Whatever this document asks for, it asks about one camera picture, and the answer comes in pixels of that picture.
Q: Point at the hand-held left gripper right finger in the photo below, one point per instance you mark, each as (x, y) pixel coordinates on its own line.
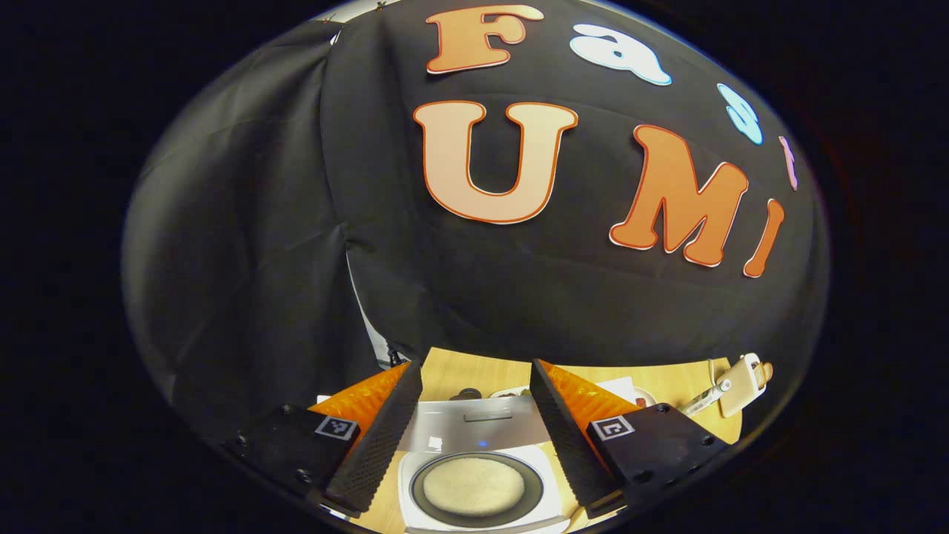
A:
(567, 445)

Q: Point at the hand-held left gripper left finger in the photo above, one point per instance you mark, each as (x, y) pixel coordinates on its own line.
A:
(385, 445)

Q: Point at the white rice cooker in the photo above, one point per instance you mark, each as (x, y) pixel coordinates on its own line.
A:
(474, 426)

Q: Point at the white rice layer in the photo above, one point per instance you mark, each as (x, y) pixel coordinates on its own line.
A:
(474, 486)

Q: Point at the small dish of green food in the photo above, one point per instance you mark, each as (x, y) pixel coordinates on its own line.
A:
(511, 392)

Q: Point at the small white plate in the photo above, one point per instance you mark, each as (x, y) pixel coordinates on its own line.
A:
(646, 397)

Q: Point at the small white milk bottle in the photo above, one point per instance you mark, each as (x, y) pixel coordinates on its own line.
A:
(704, 399)

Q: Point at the white toaster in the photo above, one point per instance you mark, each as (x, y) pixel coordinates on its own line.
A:
(741, 386)

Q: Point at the toast slice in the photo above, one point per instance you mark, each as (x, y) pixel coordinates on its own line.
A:
(765, 371)

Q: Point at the black backdrop cloth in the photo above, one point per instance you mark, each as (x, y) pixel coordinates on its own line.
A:
(259, 222)

